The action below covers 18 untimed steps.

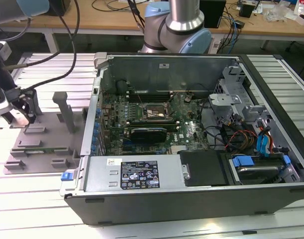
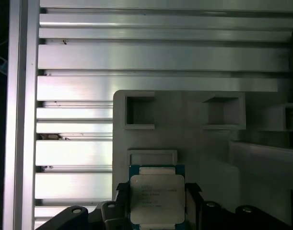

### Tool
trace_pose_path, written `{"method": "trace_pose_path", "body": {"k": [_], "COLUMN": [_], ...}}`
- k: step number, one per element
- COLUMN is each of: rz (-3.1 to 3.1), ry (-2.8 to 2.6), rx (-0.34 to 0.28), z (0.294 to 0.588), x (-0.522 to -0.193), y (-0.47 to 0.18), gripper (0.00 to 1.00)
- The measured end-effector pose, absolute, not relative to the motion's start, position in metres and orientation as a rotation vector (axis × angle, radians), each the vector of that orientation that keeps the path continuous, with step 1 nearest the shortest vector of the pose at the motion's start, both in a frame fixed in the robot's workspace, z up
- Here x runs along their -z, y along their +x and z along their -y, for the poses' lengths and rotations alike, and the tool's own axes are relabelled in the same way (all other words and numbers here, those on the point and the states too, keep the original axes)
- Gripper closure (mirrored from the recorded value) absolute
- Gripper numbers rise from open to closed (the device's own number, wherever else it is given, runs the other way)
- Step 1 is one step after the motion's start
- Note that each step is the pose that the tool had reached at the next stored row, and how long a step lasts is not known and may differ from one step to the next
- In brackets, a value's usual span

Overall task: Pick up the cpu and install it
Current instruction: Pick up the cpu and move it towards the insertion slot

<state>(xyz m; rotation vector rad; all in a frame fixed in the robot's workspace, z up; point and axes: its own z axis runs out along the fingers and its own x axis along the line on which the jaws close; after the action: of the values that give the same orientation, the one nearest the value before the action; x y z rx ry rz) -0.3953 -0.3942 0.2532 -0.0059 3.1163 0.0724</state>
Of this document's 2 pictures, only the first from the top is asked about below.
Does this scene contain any white red plastic bag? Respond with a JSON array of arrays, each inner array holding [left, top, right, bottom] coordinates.
[[293, 0, 304, 26]]

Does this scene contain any thin metal locking lever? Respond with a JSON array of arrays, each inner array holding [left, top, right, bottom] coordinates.
[[132, 86, 143, 105], [145, 111, 166, 119]]

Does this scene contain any black RAM slot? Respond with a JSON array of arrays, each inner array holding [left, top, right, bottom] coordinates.
[[126, 124, 179, 128], [126, 121, 179, 125], [126, 99, 174, 103], [126, 90, 174, 94], [126, 119, 179, 122], [126, 93, 174, 97], [126, 96, 174, 100], [126, 126, 179, 131]]

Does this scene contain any blue data wire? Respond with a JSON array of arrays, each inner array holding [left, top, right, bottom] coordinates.
[[256, 134, 266, 157], [264, 130, 274, 156]]

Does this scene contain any black drive bay cover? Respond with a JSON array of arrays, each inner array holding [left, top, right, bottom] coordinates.
[[179, 150, 228, 187]]

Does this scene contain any black square device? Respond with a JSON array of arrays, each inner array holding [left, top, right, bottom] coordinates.
[[238, 1, 255, 18]]

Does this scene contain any green RAM stick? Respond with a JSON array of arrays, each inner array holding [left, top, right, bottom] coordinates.
[[24, 147, 68, 153]]

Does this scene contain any silver metal drive cage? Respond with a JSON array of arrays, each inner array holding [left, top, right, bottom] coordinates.
[[207, 62, 272, 130]]

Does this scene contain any green motherboard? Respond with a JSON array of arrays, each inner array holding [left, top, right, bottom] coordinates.
[[98, 90, 212, 157]]

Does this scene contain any grey case corner bracket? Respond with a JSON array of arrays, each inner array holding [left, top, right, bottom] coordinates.
[[94, 51, 109, 72]]

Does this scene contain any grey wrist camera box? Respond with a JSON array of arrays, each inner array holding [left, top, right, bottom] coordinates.
[[0, 41, 12, 59]]

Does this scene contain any red wire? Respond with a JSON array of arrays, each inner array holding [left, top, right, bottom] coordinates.
[[233, 128, 258, 137]]

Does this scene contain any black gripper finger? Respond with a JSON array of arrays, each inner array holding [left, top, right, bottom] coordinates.
[[17, 89, 38, 126]]

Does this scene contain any clear plastic wrap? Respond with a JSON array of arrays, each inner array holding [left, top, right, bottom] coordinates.
[[265, 3, 296, 22]]

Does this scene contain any large black box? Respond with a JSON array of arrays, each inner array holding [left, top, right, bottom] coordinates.
[[49, 0, 71, 16]]

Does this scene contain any silver CPU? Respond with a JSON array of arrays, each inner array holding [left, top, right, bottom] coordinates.
[[11, 109, 28, 126]]

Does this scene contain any black camera cable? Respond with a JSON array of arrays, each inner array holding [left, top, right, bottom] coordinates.
[[3, 0, 81, 93]]

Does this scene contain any yellow power wire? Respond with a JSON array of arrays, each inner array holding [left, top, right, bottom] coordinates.
[[241, 135, 256, 150]]

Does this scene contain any black graphics card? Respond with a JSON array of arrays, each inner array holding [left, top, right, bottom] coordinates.
[[130, 126, 168, 144]]

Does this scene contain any hard disk blue carrier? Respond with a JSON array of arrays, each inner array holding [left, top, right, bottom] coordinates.
[[228, 153, 292, 186]]

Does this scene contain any silver power supply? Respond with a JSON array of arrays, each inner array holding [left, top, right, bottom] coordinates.
[[83, 154, 186, 192]]

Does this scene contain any wooden desk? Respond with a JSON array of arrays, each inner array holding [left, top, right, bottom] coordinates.
[[0, 0, 304, 53]]

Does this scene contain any black PC case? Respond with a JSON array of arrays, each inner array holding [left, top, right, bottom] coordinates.
[[59, 51, 304, 226]]

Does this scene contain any grey parts rack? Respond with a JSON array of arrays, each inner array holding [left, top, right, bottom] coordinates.
[[2, 91, 89, 176]]

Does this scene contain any CPU socket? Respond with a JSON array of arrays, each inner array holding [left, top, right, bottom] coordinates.
[[141, 101, 173, 120]]

